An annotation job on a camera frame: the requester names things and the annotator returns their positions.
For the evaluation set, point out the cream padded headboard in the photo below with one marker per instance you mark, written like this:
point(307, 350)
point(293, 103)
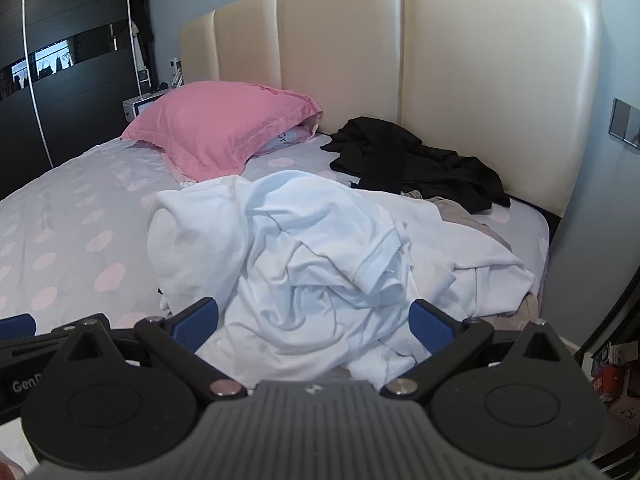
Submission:
point(450, 60)

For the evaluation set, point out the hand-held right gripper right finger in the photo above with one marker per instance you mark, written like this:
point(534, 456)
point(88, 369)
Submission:
point(426, 322)

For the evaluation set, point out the bed with polka dot sheet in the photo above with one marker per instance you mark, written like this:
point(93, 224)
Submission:
point(75, 210)

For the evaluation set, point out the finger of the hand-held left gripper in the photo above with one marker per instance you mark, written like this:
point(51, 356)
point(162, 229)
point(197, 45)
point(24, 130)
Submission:
point(15, 325)

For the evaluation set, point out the grey wall switch panel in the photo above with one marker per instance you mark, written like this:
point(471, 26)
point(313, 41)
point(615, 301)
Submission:
point(627, 122)

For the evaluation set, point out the small black item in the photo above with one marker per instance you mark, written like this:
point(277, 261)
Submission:
point(160, 87)

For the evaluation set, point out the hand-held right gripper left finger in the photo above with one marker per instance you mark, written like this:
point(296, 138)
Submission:
point(196, 322)

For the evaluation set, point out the pink pillow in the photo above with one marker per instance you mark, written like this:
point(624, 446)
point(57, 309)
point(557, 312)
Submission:
point(215, 125)

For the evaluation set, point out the black garment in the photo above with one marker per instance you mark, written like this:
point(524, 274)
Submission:
point(400, 160)

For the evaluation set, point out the black wardrobe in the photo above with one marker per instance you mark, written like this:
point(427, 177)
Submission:
point(75, 0)

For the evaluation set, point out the white nightstand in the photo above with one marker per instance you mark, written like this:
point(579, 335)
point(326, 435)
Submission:
point(135, 107)

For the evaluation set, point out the clear acrylic holder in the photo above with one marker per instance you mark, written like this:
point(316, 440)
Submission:
point(177, 79)

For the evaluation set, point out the white ladder shelf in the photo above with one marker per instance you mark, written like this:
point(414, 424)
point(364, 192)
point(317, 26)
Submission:
point(144, 79)

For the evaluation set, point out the stack of folded clothes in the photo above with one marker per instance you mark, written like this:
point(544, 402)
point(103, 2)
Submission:
point(460, 212)

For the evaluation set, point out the white sweatshirt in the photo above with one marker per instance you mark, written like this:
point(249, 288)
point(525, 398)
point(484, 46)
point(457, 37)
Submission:
point(190, 240)

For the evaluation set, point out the red box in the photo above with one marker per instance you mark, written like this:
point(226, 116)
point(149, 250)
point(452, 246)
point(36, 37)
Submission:
point(607, 380)

